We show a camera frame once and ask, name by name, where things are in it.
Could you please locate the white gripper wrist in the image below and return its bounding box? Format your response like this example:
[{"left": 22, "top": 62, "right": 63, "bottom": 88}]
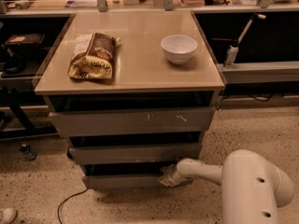
[{"left": 157, "top": 164, "right": 182, "bottom": 187}]

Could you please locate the grey bottom drawer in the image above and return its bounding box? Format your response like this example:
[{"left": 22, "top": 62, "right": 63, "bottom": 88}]
[{"left": 81, "top": 174, "right": 194, "bottom": 190}]

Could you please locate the grey drawer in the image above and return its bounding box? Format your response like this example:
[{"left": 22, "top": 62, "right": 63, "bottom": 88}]
[
  {"left": 50, "top": 107, "right": 215, "bottom": 137},
  {"left": 70, "top": 143, "right": 201, "bottom": 164},
  {"left": 81, "top": 174, "right": 194, "bottom": 190}
]

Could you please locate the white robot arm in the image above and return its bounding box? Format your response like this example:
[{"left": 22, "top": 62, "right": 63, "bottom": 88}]
[{"left": 158, "top": 149, "right": 294, "bottom": 224}]

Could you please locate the grey middle drawer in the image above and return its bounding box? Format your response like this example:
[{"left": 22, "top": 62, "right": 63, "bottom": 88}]
[{"left": 70, "top": 143, "right": 201, "bottom": 164}]

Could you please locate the grey drawer cabinet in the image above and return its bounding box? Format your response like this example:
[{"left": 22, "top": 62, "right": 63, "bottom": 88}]
[{"left": 35, "top": 11, "right": 224, "bottom": 176}]

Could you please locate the grey top drawer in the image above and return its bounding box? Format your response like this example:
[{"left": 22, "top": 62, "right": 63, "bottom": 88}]
[{"left": 50, "top": 107, "right": 215, "bottom": 137}]

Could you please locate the white ceramic bowl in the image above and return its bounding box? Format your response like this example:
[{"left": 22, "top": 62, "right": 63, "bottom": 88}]
[{"left": 161, "top": 35, "right": 197, "bottom": 64}]

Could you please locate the white caulk tube gun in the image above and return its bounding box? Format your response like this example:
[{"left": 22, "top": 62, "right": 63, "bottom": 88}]
[{"left": 223, "top": 13, "right": 266, "bottom": 68}]

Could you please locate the small blue floor object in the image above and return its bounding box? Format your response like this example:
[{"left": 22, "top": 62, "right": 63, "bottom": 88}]
[{"left": 20, "top": 144, "right": 37, "bottom": 161}]

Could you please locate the brown yellow chip bag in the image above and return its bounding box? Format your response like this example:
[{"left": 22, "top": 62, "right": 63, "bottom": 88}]
[{"left": 68, "top": 33, "right": 121, "bottom": 80}]

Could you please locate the white shoe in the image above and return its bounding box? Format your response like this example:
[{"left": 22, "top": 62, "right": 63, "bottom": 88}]
[{"left": 0, "top": 207, "right": 18, "bottom": 224}]

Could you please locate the black floor cable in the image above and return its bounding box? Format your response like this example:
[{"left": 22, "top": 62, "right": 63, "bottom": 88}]
[{"left": 57, "top": 189, "right": 89, "bottom": 224}]

